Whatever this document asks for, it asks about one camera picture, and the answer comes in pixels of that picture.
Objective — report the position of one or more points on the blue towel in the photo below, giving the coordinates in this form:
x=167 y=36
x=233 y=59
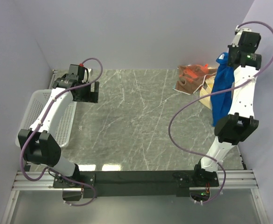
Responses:
x=224 y=79

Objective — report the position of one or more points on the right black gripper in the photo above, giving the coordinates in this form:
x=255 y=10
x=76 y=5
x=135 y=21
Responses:
x=231 y=48

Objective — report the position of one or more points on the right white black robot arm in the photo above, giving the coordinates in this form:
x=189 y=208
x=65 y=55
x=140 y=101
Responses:
x=239 y=123

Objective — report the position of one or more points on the aluminium rail frame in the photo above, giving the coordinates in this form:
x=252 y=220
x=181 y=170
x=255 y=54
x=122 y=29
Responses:
x=137 y=164

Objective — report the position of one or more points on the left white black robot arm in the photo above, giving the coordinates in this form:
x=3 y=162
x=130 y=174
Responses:
x=38 y=144

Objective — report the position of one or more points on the yellow cream towel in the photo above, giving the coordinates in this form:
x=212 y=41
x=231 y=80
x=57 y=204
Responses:
x=207 y=88

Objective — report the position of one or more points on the brown orange towel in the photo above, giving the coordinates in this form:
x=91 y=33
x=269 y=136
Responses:
x=191 y=78

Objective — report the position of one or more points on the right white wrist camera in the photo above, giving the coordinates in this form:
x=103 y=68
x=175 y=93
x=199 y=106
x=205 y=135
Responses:
x=238 y=33

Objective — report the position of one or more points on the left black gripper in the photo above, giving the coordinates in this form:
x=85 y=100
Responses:
x=92 y=97

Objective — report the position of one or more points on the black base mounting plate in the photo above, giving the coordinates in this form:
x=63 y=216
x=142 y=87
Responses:
x=146 y=183

